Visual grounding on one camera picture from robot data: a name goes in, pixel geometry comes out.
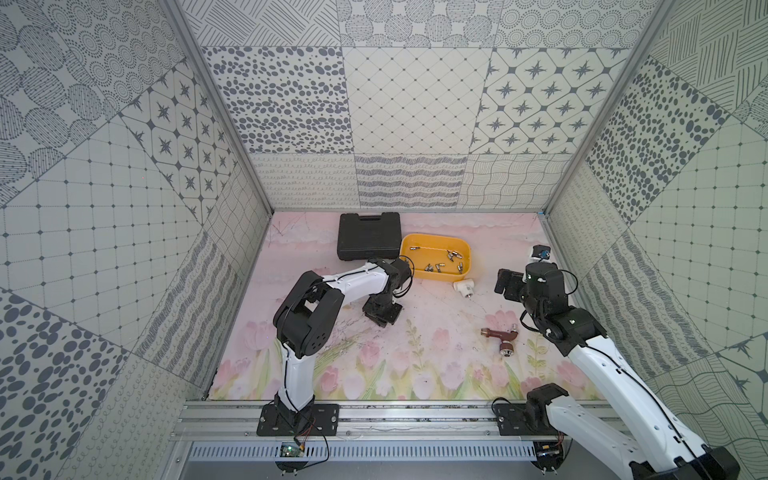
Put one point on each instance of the white pipe tee fitting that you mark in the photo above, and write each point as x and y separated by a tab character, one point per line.
464	287

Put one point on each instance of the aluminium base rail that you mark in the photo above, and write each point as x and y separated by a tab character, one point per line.
363	420

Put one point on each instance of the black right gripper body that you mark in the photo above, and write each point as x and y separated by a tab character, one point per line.
517	290

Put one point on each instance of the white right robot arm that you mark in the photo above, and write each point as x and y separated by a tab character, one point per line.
658	444

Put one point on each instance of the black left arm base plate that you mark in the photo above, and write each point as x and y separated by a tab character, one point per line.
316	419

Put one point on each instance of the red brown pipe fitting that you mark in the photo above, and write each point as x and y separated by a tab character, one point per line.
506	339

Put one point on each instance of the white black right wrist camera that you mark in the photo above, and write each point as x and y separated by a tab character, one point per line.
541	253

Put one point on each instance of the yellow plastic storage box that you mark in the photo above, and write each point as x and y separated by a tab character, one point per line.
428	248

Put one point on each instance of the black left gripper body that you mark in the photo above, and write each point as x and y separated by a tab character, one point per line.
380	309

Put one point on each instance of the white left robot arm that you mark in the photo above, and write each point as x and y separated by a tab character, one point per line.
305	320

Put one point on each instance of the black plastic tool case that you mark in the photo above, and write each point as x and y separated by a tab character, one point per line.
364	237

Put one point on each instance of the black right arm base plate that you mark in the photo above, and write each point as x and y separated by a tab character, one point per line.
528	418

